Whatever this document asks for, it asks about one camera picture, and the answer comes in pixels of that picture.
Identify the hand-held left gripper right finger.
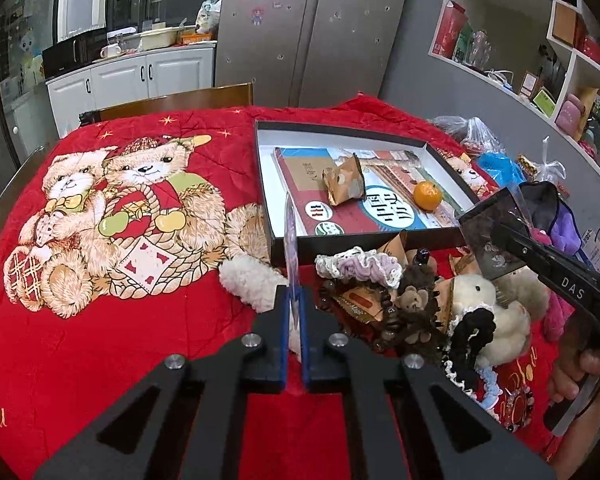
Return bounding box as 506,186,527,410
300,305,558,480

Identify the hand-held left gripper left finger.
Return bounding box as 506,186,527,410
32,285,301,480

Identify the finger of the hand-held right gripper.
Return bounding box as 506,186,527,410
490,220,557,269

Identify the dark transparent plastic pouch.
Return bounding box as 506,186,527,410
457,187,537,282

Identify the white plush bear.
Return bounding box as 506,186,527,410
449,274,534,369

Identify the white fluffy plush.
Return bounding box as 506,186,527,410
219,254,307,357

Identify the dark bead bracelet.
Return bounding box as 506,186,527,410
316,280,402,354

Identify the black shallow box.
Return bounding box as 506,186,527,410
254,120,481,267

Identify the black scrunchie with white trim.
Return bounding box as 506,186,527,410
440,307,499,392

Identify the round printed disc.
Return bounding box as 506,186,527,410
282,194,307,335

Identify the glass desktop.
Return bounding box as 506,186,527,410
0,142,63,311

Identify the pink plush toy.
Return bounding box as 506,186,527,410
542,290,577,344

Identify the purple cloth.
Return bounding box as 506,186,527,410
520,182,584,257

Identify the beige plush toy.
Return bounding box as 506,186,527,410
495,266,552,322

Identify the blue plastic bag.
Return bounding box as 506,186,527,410
477,152,529,189

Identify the red label snack packet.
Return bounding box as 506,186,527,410
332,287,387,324

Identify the clear plastic bag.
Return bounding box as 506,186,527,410
527,136,569,184
430,116,507,157

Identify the orange tangerine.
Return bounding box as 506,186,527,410
412,181,442,211

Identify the pink lace scrunchie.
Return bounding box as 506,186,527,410
314,247,405,289

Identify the small brown teddy bear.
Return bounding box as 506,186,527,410
395,247,449,362

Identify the blue lace scrunchie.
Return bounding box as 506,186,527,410
472,365,502,409

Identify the pink pouch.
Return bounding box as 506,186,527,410
555,92,586,131

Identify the green card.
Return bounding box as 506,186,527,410
532,87,556,114

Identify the yellow paper bag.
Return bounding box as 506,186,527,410
575,87,600,141

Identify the red bear printed blanket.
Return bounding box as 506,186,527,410
0,95,581,480

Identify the crumpled brown snack packet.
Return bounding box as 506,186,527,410
322,154,366,206

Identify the clear plastic packet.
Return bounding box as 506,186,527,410
467,30,494,69

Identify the red bag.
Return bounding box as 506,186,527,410
577,35,600,66

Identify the green packet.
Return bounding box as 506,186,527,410
452,22,476,64

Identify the brown cork panel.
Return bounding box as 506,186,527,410
552,2,579,46

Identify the red gift box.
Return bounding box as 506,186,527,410
432,1,469,59

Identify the wooden chair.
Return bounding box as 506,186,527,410
77,82,255,124

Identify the white kitchen cabinet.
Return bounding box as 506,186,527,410
45,42,217,139

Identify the silver refrigerator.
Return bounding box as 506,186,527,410
214,0,414,109

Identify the white plastic basin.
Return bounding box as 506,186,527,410
137,29,181,51

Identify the filled white plastic bag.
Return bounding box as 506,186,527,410
195,0,224,36

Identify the black microwave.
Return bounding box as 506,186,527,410
41,30,109,81

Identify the white wall shelf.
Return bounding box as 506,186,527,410
427,0,600,182

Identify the cartoon wall sticker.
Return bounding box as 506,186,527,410
16,34,45,87

